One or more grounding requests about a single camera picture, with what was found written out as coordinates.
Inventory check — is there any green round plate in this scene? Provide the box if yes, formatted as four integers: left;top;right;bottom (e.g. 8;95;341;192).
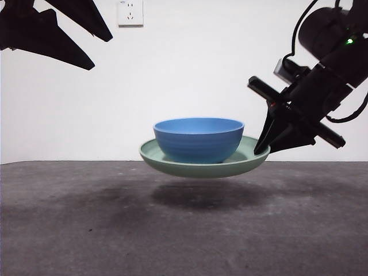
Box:
139;135;271;178

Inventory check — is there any pale grey right wrist camera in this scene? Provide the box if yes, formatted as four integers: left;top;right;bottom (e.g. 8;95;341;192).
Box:
274;59;305;84

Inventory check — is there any thin black cable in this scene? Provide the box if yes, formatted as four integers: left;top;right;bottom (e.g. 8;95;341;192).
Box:
325;91;368;122
282;0;317;63

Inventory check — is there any blue ribbed bowl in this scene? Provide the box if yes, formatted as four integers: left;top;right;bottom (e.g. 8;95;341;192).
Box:
152;117;246;164

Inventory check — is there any white wall socket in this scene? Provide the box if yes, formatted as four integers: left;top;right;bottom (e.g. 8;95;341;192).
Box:
117;0;144;29

